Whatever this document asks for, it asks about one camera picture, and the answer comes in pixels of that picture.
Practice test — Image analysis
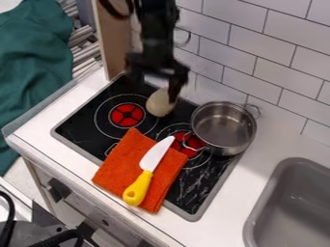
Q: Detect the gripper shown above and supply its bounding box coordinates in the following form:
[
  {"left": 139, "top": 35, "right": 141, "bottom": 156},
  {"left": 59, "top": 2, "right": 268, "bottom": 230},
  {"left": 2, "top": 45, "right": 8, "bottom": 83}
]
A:
[{"left": 122, "top": 38, "right": 191, "bottom": 104}]

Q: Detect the beige toy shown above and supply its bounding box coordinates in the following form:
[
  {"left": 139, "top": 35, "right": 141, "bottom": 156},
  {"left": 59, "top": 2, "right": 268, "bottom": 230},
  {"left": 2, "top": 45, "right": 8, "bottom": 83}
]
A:
[{"left": 144, "top": 87, "right": 179, "bottom": 118}]

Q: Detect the silver pot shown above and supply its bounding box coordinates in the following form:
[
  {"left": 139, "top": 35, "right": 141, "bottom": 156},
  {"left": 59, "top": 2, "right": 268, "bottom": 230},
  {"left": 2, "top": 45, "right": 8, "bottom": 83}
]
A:
[{"left": 181, "top": 100, "right": 263, "bottom": 157}]

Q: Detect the toy stove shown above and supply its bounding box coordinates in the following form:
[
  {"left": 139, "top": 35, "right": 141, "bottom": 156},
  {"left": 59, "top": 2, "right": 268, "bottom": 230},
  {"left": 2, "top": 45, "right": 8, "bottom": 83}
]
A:
[{"left": 50, "top": 72, "right": 248, "bottom": 223}]

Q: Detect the yellow and white toy knife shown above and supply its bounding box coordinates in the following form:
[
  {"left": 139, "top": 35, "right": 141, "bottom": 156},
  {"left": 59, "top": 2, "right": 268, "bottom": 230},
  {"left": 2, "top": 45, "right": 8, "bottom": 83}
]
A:
[{"left": 122, "top": 135, "right": 178, "bottom": 207}]

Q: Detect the orange cloth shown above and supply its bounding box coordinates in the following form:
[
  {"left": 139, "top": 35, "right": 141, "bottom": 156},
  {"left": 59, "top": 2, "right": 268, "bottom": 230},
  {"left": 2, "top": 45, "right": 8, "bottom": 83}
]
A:
[{"left": 91, "top": 126, "right": 190, "bottom": 214}]

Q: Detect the green cloth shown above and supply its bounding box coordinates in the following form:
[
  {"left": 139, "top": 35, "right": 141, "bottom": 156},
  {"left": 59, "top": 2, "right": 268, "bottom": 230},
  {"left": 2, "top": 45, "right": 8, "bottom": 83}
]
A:
[{"left": 0, "top": 0, "right": 76, "bottom": 178}]

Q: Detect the toy sink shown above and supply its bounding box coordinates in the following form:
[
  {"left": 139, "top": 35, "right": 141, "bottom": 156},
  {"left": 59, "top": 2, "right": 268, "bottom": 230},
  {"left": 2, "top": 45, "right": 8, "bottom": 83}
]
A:
[{"left": 240, "top": 156, "right": 330, "bottom": 247}]

